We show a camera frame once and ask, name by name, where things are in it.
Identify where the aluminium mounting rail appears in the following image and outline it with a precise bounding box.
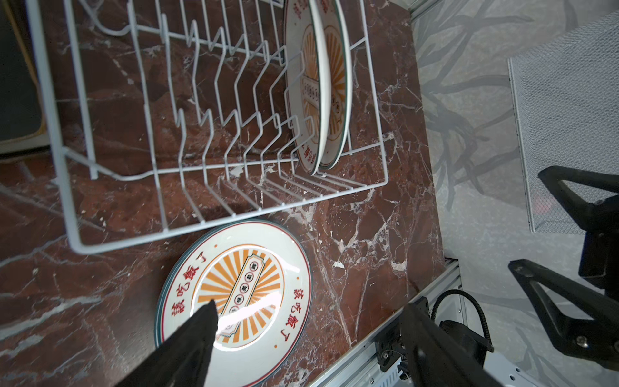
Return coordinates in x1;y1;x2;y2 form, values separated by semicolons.
309;259;462;386

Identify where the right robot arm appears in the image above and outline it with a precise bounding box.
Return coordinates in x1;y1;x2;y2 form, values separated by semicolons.
402;166;618;386

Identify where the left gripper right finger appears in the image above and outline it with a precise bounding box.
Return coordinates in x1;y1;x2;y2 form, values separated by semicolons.
400;304;500;386

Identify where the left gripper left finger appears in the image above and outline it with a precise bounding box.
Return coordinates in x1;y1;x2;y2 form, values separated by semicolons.
118;301;219;386

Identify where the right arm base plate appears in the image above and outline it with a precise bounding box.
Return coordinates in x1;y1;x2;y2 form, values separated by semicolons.
375;297;429;378

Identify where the white wire dish rack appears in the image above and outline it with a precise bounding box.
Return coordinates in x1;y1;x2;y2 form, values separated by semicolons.
26;1;388;256

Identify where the white round plate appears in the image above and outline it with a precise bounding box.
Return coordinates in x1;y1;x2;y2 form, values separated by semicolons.
319;0;352;170
285;1;331;174
155;219;312;386

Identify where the white mesh wall basket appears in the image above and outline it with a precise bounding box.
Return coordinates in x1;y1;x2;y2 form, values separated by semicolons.
508;12;618;235

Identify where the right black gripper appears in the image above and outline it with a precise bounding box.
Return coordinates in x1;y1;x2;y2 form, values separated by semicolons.
508;166;618;371

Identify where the pink object in basket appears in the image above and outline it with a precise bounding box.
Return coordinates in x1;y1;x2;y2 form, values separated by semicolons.
531;196;555;219

